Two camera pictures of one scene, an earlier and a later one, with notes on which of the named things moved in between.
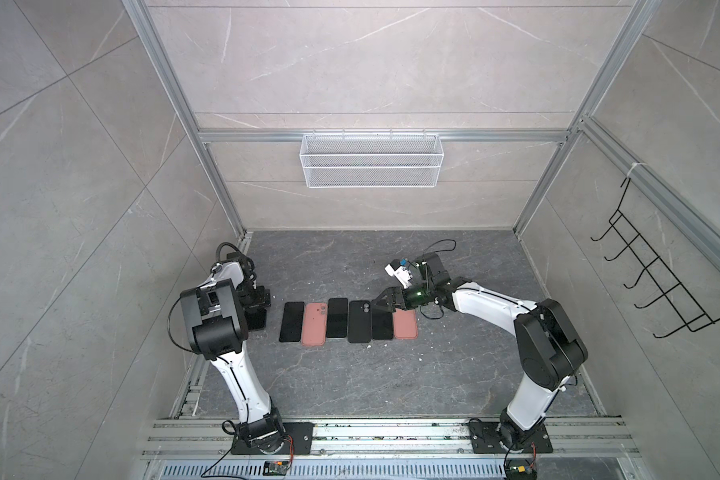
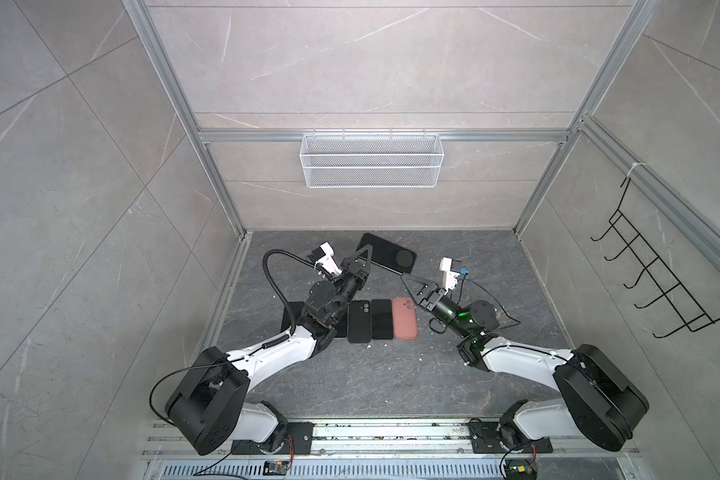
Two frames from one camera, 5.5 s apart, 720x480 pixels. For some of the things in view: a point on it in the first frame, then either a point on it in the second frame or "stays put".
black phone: (255, 319) to (387, 254)
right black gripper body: (418, 295) to (451, 315)
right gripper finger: (391, 299) to (427, 293)
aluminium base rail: (583, 449) stays put
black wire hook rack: (678, 299) stays put
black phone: (382, 325) stays put
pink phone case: (405, 324) stays put
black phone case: (359, 321) stays put
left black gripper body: (252, 300) to (343, 290)
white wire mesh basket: (371, 160) stays put
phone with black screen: (292, 322) stays put
